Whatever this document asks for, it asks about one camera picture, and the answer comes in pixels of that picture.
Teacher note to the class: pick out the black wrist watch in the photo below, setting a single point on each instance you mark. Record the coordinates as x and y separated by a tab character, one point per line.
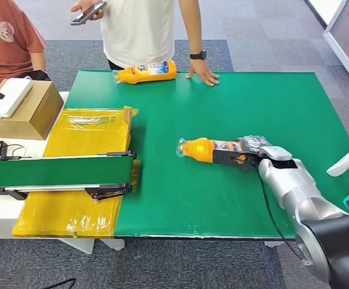
199	54

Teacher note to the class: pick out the person's right hand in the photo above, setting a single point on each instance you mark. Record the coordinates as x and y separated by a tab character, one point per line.
85	6

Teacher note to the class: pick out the orange detergent bottle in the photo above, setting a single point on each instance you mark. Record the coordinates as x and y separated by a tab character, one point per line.
202	149
150	72

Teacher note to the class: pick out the green conveyor belt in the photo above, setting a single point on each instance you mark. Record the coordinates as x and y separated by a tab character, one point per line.
60	171

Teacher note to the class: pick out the person's left hand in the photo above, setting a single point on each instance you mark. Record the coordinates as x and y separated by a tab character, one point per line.
203	72

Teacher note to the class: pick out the brown cardboard box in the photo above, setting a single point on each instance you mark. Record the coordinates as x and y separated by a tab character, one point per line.
32	119

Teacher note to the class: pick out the white spray bottle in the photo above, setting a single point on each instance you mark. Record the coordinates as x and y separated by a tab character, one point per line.
347	159

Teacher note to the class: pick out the green table mat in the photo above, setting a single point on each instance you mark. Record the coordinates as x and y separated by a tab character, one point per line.
192	191

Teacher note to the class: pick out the person's left forearm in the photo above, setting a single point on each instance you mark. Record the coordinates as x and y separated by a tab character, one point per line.
191	28
38	62

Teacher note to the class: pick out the dark smartphone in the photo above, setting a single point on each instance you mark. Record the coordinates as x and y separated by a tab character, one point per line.
87	15

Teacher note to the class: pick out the white flat device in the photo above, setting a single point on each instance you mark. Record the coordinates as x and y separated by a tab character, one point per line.
9	97

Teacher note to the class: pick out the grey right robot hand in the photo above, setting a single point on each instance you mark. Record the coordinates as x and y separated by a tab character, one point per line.
234	158

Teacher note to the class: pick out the person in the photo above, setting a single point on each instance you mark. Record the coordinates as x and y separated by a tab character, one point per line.
3	48
138	28

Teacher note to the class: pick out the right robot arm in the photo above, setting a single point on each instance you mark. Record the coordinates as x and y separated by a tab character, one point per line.
306	199

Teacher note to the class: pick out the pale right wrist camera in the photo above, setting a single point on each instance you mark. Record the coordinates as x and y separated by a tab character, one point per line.
275	153

